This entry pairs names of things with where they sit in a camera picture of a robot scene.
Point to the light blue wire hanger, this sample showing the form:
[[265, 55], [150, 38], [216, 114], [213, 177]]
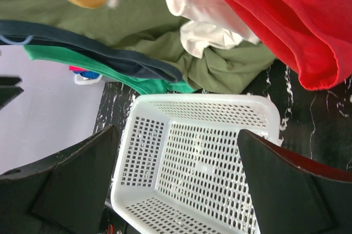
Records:
[[16, 41]]

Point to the navy blue tank top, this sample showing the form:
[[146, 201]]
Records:
[[130, 63]]

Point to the white plastic mesh basket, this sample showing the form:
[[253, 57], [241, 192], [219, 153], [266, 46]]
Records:
[[179, 168]]

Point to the folded clothes stack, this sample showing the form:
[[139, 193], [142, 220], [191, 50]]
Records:
[[83, 72]]

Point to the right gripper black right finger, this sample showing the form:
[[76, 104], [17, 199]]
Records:
[[292, 193]]

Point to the white tank top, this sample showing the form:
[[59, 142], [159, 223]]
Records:
[[212, 23]]

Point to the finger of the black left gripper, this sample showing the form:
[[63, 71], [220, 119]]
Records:
[[9, 89]]

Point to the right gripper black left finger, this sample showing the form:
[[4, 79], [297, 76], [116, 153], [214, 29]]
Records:
[[61, 193]]

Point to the small white basket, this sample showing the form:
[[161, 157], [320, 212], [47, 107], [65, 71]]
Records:
[[80, 80]]

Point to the olive green tank top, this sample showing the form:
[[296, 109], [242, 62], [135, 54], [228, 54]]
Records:
[[147, 26]]

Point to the red tank top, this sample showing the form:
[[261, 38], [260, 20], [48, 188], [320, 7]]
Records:
[[312, 37]]

